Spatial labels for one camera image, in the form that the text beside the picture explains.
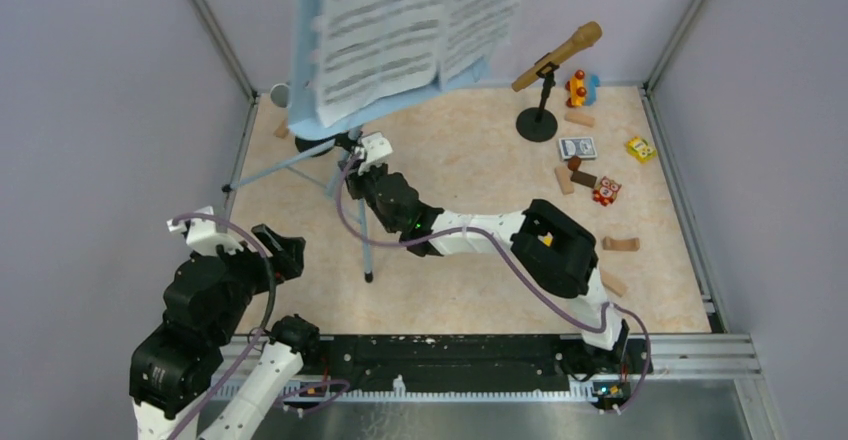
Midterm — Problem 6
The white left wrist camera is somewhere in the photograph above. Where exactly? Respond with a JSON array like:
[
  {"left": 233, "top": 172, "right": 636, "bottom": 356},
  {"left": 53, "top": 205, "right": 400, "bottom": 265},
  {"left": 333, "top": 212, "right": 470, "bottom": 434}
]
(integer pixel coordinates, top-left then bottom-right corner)
[{"left": 166, "top": 218, "right": 244, "bottom": 257}]

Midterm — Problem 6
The wooden block front right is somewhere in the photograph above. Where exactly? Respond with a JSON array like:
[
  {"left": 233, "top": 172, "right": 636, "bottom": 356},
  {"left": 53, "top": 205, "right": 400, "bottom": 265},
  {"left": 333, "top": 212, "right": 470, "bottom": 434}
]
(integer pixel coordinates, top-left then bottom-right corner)
[{"left": 600, "top": 270, "right": 629, "bottom": 297}]

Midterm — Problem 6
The light blue music stand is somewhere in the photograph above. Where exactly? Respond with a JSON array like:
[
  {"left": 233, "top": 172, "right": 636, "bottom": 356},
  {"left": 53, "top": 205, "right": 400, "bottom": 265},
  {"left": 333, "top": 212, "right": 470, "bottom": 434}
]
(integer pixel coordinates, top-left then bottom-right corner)
[{"left": 221, "top": 0, "right": 539, "bottom": 285}]

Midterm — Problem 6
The black stand for gold microphone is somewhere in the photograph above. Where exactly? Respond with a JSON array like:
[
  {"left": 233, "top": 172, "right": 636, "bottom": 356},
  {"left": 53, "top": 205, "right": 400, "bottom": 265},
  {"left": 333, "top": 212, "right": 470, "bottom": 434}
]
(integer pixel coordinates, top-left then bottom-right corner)
[{"left": 515, "top": 62, "right": 558, "bottom": 143}]

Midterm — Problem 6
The yellow small toy box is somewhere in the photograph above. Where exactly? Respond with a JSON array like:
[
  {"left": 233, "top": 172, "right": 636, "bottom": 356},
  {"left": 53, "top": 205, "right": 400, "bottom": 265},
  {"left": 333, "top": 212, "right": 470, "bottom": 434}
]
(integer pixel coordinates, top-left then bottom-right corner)
[{"left": 626, "top": 136, "right": 657, "bottom": 164}]

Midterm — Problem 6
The gold microphone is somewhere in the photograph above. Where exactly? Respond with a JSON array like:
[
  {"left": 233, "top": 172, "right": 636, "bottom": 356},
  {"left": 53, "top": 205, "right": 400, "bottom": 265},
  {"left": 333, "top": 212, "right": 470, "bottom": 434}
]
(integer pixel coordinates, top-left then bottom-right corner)
[{"left": 511, "top": 21, "right": 603, "bottom": 92}]

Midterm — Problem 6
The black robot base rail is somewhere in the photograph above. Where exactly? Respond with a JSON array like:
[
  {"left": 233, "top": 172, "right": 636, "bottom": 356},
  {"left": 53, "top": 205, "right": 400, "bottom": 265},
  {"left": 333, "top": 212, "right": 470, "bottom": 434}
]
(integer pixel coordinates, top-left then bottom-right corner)
[{"left": 303, "top": 334, "right": 654, "bottom": 393}]

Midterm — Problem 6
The wooden block near back wall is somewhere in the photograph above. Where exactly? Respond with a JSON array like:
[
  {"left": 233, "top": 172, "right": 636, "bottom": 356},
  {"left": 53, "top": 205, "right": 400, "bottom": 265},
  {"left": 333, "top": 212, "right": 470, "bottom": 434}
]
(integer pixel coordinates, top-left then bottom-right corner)
[{"left": 564, "top": 111, "right": 596, "bottom": 128}]

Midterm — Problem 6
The wooden block back left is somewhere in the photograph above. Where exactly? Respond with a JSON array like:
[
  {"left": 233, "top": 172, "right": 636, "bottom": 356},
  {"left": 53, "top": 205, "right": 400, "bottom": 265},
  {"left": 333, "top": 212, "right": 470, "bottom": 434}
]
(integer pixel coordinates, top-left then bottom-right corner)
[{"left": 274, "top": 120, "right": 289, "bottom": 139}]

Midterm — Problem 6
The wooden block by cards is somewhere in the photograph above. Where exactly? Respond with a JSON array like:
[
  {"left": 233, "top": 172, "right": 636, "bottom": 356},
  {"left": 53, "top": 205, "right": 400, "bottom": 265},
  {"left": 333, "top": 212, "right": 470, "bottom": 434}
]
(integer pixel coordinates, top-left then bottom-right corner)
[{"left": 554, "top": 165, "right": 575, "bottom": 195}]

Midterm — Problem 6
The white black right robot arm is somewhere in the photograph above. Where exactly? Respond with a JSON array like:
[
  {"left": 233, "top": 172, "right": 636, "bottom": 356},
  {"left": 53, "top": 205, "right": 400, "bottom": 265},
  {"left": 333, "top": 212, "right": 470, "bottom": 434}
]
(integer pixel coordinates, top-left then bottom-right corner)
[{"left": 335, "top": 157, "right": 629, "bottom": 372}]

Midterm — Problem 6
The silver black microphone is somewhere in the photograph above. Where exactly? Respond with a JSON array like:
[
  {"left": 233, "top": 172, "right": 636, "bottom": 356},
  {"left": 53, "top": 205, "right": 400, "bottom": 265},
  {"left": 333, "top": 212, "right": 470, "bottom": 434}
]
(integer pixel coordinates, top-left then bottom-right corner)
[{"left": 269, "top": 83, "right": 290, "bottom": 109}]

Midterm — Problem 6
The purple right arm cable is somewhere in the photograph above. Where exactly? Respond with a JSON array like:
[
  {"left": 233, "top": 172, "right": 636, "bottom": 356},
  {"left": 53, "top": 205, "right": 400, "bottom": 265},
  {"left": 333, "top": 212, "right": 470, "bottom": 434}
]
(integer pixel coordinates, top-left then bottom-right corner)
[{"left": 336, "top": 155, "right": 653, "bottom": 414}]

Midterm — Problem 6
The sheet music page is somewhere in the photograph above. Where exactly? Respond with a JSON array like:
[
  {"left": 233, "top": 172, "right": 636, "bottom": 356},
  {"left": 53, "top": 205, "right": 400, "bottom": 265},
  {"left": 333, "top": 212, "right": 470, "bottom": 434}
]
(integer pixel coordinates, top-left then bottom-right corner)
[
  {"left": 312, "top": 0, "right": 447, "bottom": 127},
  {"left": 438, "top": 0, "right": 523, "bottom": 87}
]

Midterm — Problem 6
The dark brown wooden block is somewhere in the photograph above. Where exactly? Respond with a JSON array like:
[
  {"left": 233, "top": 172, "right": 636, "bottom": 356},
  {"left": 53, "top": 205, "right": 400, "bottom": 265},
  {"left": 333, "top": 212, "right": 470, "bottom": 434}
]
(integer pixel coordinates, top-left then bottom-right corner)
[{"left": 566, "top": 156, "right": 598, "bottom": 189}]

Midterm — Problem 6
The wooden arch block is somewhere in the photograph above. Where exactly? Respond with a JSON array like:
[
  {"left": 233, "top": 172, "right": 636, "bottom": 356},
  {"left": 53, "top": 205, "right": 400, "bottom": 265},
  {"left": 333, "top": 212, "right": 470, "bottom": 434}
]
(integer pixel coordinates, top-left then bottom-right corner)
[{"left": 602, "top": 236, "right": 641, "bottom": 252}]

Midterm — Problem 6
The blue playing card box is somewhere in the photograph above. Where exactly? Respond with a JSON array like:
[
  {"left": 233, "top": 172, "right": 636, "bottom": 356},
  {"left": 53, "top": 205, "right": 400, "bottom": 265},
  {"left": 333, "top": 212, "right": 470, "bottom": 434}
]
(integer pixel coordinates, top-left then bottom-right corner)
[{"left": 557, "top": 137, "right": 598, "bottom": 161}]

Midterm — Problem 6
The owl figure toy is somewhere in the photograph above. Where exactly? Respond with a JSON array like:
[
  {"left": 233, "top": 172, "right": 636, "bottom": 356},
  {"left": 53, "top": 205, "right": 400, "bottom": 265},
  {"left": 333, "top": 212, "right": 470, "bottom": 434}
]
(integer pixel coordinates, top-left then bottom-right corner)
[{"left": 592, "top": 176, "right": 622, "bottom": 207}]

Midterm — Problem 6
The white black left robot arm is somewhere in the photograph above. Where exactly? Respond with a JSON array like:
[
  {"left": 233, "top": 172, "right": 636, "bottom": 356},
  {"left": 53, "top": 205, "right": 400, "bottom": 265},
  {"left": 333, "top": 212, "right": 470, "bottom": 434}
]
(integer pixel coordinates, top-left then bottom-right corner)
[{"left": 129, "top": 213, "right": 321, "bottom": 439}]

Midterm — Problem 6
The colourful toy block figure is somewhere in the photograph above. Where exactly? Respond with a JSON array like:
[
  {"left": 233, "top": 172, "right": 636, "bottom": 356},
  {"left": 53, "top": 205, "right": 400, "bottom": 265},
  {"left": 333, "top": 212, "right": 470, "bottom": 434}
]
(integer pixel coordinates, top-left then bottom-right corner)
[{"left": 564, "top": 69, "right": 600, "bottom": 108}]

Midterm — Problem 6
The black stand for silver microphone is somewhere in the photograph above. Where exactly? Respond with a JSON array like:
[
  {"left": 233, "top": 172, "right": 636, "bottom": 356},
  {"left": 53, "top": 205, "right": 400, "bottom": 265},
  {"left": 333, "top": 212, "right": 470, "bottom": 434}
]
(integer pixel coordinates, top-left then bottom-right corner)
[{"left": 294, "top": 136, "right": 336, "bottom": 158}]

